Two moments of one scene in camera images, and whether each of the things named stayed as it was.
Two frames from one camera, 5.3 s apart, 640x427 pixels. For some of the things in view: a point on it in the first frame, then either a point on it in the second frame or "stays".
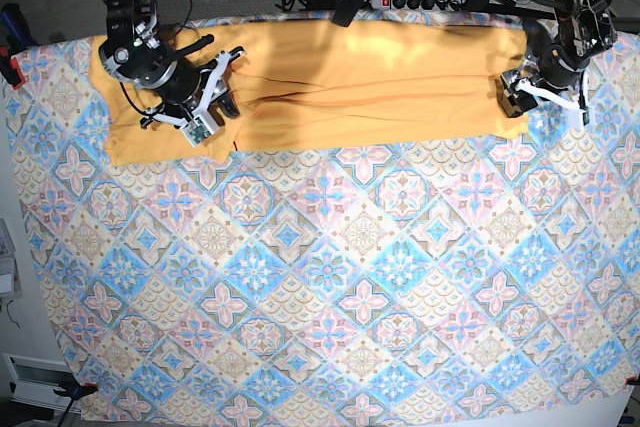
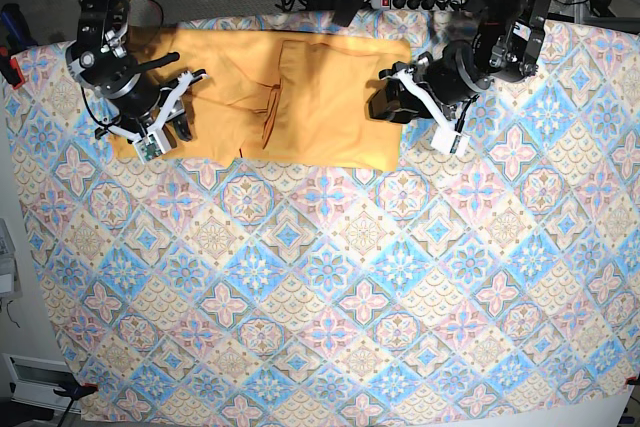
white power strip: x=392 y=1 stays
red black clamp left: x=10 y=69 stays
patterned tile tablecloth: x=488 y=272 stays
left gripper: x=179 y=92 -> x=138 y=110
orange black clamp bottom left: x=77 y=390 stays
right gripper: x=551 y=66 -> x=453 y=76
